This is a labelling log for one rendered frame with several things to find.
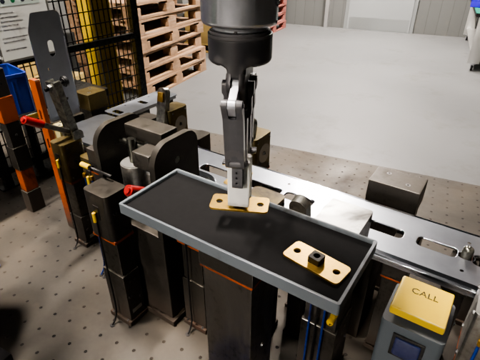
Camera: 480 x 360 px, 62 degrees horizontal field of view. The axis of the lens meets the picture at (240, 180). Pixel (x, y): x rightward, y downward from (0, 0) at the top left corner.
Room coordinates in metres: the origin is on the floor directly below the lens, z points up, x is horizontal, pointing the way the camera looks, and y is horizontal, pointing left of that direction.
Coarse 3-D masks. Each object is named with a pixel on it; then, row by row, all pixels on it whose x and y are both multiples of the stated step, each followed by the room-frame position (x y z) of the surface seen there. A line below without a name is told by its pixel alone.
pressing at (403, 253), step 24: (96, 120) 1.27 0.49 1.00; (216, 168) 0.94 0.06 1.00; (264, 168) 0.94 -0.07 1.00; (288, 192) 0.81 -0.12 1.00; (312, 192) 0.81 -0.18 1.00; (336, 192) 0.81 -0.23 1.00; (312, 216) 0.71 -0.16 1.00; (384, 216) 0.71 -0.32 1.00; (408, 216) 0.71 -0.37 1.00; (384, 240) 0.63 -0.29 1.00; (408, 240) 0.63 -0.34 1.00; (432, 240) 0.63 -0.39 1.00; (456, 240) 0.63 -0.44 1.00; (408, 264) 0.56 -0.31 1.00; (432, 264) 0.56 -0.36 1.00; (456, 264) 0.56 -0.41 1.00; (456, 288) 0.51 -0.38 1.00
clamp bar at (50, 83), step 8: (48, 80) 1.01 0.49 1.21; (64, 80) 1.03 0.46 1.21; (48, 88) 0.99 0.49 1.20; (56, 88) 0.99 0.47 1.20; (56, 96) 1.00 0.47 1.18; (64, 96) 1.01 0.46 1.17; (56, 104) 1.01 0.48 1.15; (64, 104) 1.00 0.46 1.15; (64, 112) 1.00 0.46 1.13; (64, 120) 1.01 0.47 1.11; (72, 120) 1.01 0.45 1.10; (72, 128) 1.01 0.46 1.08
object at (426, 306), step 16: (400, 288) 0.35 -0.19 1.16; (416, 288) 0.35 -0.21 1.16; (432, 288) 0.35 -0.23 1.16; (400, 304) 0.32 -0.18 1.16; (416, 304) 0.32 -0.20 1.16; (432, 304) 0.32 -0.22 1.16; (448, 304) 0.32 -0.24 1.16; (416, 320) 0.30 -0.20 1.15; (432, 320) 0.30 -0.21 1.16; (448, 320) 0.30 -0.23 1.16
